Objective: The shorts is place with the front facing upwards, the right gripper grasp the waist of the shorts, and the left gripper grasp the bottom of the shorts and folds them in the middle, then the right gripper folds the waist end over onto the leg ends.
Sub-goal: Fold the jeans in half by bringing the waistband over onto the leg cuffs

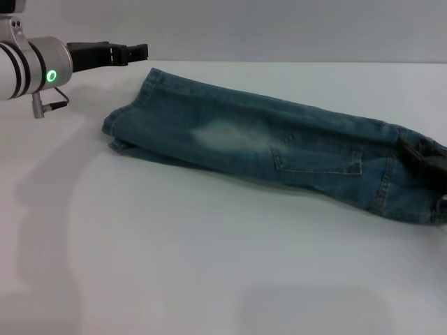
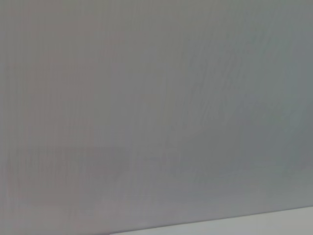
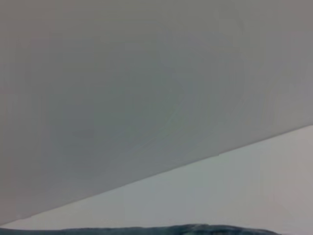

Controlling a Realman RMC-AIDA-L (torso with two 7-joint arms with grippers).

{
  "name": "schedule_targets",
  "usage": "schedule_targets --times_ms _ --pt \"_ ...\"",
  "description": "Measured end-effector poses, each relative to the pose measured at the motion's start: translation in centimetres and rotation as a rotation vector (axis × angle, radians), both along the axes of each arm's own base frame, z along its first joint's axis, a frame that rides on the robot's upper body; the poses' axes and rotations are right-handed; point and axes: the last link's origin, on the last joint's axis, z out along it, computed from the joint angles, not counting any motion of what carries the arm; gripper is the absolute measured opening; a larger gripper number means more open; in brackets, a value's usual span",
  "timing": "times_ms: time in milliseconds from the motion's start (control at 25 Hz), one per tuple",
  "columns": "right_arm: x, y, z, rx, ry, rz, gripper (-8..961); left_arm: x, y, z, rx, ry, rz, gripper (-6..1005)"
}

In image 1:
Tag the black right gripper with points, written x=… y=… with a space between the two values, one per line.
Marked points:
x=433 y=174

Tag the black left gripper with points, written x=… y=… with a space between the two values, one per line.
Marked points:
x=91 y=54

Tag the blue denim shorts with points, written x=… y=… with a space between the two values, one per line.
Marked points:
x=244 y=139

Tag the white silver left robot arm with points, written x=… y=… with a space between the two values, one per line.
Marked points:
x=31 y=70

